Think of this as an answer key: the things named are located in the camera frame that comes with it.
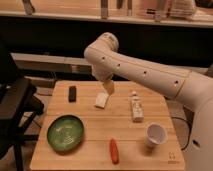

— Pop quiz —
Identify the green plate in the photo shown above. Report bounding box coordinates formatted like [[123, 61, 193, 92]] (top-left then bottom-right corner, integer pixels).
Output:
[[47, 115, 84, 153]]

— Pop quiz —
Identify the black chair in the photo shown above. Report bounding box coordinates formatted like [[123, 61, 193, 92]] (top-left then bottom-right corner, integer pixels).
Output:
[[0, 50, 44, 171]]

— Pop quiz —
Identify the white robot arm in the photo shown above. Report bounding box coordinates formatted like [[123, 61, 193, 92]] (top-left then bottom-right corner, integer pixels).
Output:
[[84, 32, 213, 171]]

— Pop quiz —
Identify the white sponge block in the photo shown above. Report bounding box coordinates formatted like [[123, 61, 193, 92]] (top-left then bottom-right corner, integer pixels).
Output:
[[95, 93, 109, 108]]

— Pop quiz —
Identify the black cable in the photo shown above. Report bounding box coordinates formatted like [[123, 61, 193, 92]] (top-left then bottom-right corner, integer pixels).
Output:
[[171, 116, 192, 151]]

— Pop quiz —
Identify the orange carrot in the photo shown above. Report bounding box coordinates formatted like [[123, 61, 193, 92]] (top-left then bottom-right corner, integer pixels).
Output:
[[109, 139, 119, 164]]

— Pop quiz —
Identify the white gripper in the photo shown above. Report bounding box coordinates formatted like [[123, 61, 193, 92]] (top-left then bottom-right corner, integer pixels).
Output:
[[92, 66, 115, 95]]

